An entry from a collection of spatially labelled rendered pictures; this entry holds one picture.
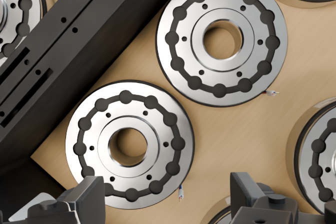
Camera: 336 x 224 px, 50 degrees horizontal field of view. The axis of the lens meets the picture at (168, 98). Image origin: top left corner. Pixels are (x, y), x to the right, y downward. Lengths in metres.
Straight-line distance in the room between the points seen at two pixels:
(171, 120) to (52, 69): 0.11
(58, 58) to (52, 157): 0.13
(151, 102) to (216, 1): 0.09
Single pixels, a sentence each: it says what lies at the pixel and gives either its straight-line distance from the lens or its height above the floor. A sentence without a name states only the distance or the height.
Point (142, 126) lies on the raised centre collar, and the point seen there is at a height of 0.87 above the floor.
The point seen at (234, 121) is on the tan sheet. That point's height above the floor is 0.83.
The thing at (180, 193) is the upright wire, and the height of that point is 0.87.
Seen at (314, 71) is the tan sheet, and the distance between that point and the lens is 0.33.
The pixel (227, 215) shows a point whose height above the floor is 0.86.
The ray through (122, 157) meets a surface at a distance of 0.30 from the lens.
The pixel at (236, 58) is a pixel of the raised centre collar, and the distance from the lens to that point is 0.28.
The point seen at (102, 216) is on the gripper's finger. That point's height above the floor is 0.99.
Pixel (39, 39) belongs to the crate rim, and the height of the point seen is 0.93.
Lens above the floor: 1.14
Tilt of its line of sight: 87 degrees down
